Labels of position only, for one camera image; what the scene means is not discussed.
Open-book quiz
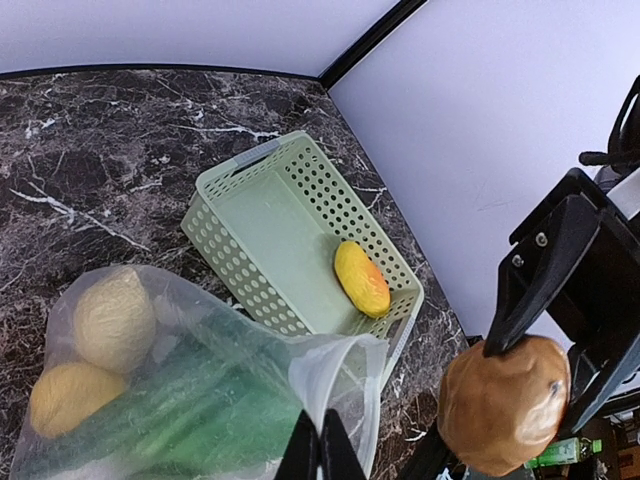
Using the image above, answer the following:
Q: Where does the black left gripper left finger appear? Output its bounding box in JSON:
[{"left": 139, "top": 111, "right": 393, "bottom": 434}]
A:
[{"left": 274, "top": 410, "right": 320, "bottom": 480}]

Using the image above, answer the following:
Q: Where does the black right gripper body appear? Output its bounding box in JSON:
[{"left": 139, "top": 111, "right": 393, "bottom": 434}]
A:
[{"left": 509, "top": 168, "right": 639, "bottom": 435}]

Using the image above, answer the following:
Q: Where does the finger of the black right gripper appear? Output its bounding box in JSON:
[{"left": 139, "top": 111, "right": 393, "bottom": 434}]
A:
[{"left": 483, "top": 195, "right": 599, "bottom": 357}]

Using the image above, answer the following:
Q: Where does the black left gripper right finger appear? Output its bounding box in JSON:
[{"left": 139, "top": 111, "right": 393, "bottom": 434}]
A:
[{"left": 320, "top": 409, "right": 366, "bottom": 480}]

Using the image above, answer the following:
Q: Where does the green bok choy toy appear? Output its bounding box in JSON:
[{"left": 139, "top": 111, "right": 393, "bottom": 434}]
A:
[{"left": 73, "top": 315, "right": 301, "bottom": 479}]

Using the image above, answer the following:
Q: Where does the brown potato toy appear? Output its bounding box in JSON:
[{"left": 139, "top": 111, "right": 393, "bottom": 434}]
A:
[{"left": 437, "top": 335, "right": 571, "bottom": 477}]

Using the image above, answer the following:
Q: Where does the clear zip top bag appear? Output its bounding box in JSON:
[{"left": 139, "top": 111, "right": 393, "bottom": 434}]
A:
[{"left": 10, "top": 265, "right": 388, "bottom": 479}]

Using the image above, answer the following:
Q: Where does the beige plastic basket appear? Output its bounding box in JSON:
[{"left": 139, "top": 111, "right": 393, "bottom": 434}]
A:
[{"left": 181, "top": 131, "right": 424, "bottom": 379}]

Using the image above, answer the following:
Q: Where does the pale yellow bread toy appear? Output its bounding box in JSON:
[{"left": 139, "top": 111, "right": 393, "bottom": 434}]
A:
[{"left": 73, "top": 267, "right": 156, "bottom": 374}]

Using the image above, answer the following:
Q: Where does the yellow lemon toy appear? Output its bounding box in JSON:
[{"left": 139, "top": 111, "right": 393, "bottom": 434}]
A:
[{"left": 29, "top": 362, "right": 127, "bottom": 439}]

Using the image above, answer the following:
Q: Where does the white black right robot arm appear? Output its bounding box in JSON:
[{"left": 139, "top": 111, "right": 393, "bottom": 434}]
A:
[{"left": 484, "top": 83, "right": 639, "bottom": 437}]

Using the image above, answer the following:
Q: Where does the green drink bottle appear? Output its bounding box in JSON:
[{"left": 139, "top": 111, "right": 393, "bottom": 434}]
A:
[{"left": 524, "top": 437, "right": 603, "bottom": 469}]

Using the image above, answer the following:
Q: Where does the right black frame post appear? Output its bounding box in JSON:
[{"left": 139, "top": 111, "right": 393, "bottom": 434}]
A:
[{"left": 319, "top": 0, "right": 427, "bottom": 90}]

